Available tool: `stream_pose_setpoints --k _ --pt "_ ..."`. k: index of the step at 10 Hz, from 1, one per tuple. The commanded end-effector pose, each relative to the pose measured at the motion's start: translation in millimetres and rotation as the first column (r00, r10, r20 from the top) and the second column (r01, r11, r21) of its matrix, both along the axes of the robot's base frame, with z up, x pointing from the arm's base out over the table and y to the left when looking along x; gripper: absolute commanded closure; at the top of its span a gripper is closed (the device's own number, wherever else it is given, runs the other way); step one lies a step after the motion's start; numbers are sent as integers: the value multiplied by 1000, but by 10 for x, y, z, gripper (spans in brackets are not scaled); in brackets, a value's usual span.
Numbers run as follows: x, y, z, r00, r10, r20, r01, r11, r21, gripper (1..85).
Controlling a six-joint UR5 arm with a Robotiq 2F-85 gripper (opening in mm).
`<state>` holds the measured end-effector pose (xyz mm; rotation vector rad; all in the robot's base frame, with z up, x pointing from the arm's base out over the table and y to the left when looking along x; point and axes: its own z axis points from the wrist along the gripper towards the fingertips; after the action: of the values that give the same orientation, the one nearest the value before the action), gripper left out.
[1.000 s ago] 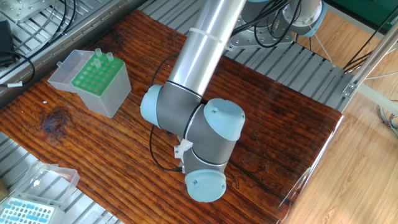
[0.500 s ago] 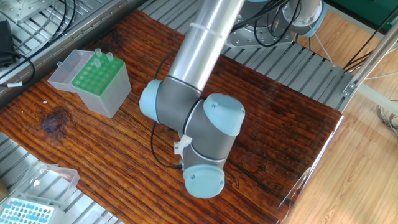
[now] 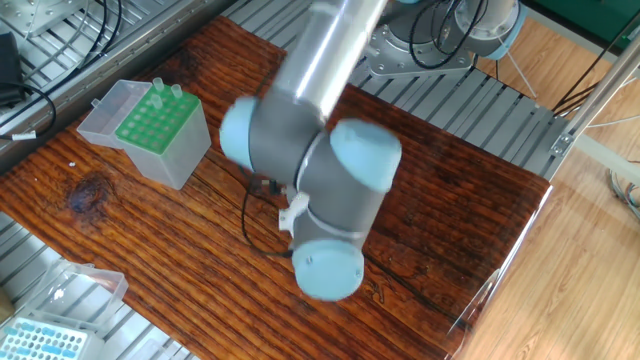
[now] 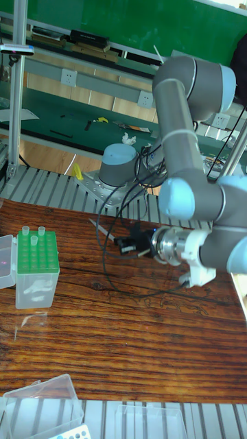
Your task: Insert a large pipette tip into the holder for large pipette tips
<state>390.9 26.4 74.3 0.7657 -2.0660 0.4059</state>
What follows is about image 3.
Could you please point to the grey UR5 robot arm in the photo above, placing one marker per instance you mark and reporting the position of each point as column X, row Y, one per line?
column 325, row 175

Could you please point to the green-topped pipette tip box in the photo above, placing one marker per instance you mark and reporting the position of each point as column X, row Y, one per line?
column 165, row 145

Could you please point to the clear pipette tip in holder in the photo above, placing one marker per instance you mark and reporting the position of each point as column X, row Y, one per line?
column 156, row 102
column 158, row 84
column 176, row 91

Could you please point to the blue small pipette tip rack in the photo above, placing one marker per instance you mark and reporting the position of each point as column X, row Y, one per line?
column 45, row 342

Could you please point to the brown wood grain board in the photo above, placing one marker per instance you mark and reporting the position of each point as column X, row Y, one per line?
column 150, row 250

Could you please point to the clear hinged box lid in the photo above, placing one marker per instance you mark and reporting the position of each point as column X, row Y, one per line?
column 107, row 117

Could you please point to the white zip tie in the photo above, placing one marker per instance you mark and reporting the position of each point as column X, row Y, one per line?
column 520, row 70

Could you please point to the clear plastic rack lid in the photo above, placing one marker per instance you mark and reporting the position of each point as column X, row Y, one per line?
column 80, row 295

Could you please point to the aluminium plate with holes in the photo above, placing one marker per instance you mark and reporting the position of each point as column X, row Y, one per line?
column 40, row 12

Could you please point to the black power adapter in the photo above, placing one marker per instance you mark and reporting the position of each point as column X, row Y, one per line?
column 10, row 65

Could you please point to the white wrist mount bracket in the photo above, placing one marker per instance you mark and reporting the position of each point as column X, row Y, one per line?
column 295, row 210

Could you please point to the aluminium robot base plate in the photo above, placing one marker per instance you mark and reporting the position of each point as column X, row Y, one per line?
column 395, row 55

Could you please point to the aluminium table rail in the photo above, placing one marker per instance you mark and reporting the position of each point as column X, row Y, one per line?
column 140, row 47

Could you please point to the pale frame crossbar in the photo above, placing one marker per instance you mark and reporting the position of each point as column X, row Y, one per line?
column 610, row 160

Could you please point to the aluminium frame post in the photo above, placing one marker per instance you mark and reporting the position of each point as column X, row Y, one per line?
column 600, row 95

